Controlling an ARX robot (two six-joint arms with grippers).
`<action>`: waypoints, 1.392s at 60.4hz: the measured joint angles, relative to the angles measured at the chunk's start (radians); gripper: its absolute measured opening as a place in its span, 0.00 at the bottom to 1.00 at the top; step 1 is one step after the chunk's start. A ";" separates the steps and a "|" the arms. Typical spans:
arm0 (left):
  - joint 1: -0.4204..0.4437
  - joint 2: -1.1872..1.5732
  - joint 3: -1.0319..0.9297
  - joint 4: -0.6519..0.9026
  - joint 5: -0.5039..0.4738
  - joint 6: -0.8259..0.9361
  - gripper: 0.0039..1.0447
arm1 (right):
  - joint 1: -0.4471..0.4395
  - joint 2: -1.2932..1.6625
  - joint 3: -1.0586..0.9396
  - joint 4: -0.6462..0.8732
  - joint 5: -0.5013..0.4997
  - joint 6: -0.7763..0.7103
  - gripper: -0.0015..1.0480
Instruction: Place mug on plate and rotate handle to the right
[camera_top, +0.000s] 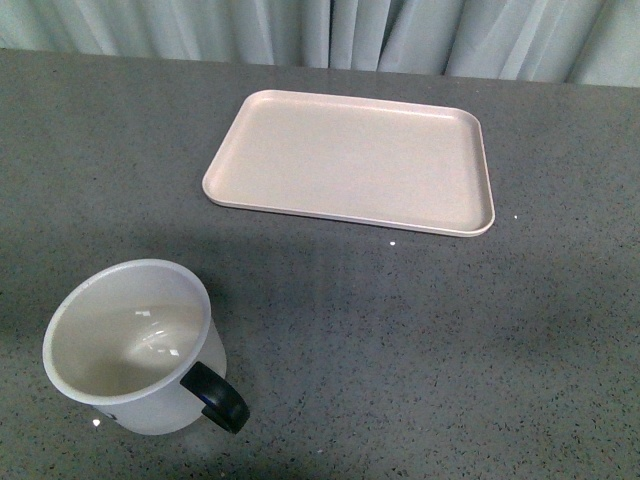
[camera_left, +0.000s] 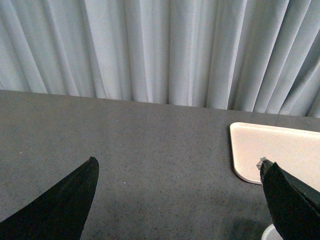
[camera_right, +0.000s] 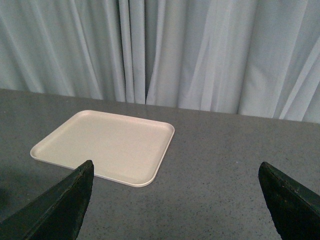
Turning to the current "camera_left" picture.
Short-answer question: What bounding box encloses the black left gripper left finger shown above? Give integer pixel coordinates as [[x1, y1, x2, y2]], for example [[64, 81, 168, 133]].
[[0, 157, 99, 240]]

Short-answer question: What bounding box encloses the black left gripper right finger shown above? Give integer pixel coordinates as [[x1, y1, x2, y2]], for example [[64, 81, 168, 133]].
[[257, 157, 320, 240]]

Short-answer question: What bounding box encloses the white smiley face mug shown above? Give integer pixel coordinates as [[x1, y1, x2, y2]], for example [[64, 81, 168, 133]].
[[261, 224, 283, 240]]

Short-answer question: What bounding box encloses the beige rectangular plastic tray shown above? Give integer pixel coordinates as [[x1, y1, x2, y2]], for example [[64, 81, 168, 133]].
[[229, 122, 320, 190]]

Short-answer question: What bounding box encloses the pale grey pleated curtain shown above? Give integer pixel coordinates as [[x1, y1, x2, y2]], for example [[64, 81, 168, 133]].
[[0, 0, 320, 118]]

